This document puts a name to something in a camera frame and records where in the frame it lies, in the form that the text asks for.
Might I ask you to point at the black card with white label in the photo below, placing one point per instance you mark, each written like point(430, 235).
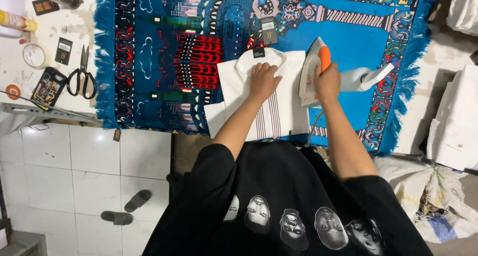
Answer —
point(63, 51)

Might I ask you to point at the blue patterned prayer rug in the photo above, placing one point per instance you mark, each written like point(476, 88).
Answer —
point(347, 39)

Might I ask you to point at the grey slipper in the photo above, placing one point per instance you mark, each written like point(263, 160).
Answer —
point(137, 200)
point(117, 218)

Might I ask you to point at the small pile of white garments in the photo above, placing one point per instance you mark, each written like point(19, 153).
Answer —
point(463, 9)

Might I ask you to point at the person's right hand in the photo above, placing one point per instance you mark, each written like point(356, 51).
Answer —
point(328, 84)

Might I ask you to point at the clear tape roll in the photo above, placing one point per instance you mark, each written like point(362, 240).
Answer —
point(35, 55)

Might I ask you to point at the person's left hand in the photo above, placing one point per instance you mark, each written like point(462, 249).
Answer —
point(263, 86)

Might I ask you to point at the black collar label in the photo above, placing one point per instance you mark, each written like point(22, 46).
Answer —
point(258, 52)

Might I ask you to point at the white striped garment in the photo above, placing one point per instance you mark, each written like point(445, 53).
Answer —
point(239, 84)

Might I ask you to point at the phone with patterned case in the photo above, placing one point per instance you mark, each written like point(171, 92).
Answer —
point(48, 88)

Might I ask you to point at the black scissors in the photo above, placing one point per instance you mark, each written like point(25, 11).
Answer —
point(83, 78)

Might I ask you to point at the orange round disc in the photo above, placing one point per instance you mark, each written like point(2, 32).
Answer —
point(13, 92)

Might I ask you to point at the large stack of white garments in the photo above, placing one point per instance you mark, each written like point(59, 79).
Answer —
point(453, 129)

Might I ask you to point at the black hang tag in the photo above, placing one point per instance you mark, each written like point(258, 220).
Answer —
point(269, 30)

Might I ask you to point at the dark brown card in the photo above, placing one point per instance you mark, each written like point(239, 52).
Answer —
point(45, 6)

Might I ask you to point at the small brown tag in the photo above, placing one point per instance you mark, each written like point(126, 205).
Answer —
point(117, 135)

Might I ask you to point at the white plastic bottle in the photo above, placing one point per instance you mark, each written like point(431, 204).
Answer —
point(354, 80)

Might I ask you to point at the yellow spray can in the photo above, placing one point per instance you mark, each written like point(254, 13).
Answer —
point(17, 21)

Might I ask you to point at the white woven sack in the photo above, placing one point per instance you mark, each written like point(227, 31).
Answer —
point(429, 200)

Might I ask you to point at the grey concrete block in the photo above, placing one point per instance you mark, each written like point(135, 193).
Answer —
point(22, 244)

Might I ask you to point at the person's black printed shirt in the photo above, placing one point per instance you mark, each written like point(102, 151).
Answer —
point(283, 196)

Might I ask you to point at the grey metal rack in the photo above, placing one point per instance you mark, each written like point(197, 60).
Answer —
point(41, 112)

